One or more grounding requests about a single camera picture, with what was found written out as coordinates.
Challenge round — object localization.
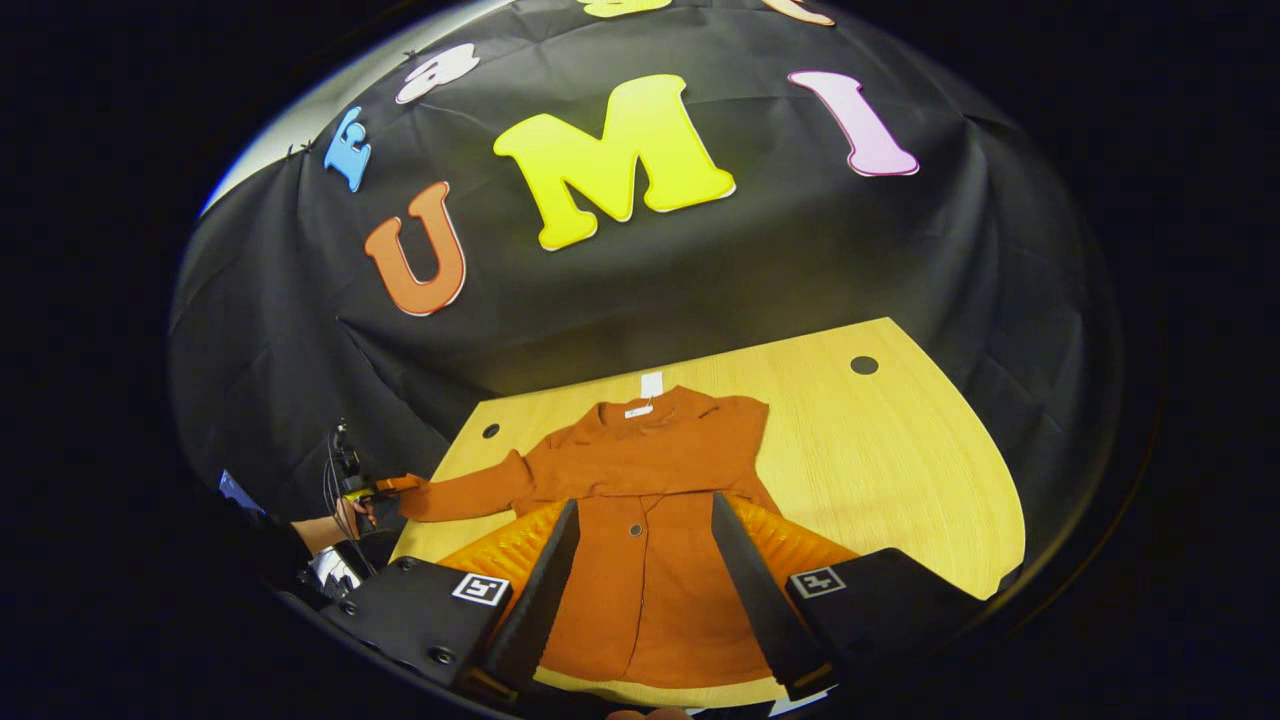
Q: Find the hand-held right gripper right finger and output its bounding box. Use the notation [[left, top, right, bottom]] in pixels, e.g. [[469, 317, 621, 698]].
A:
[[711, 492, 986, 701]]

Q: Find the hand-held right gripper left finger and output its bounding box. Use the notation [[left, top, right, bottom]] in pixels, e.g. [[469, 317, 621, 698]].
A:
[[320, 498, 581, 701]]

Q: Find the rust orange button-up garment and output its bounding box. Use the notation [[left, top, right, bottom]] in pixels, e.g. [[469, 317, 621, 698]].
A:
[[400, 385, 791, 691]]

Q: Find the black backdrop cloth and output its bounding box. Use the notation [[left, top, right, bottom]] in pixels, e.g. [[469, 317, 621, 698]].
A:
[[168, 0, 1126, 601]]

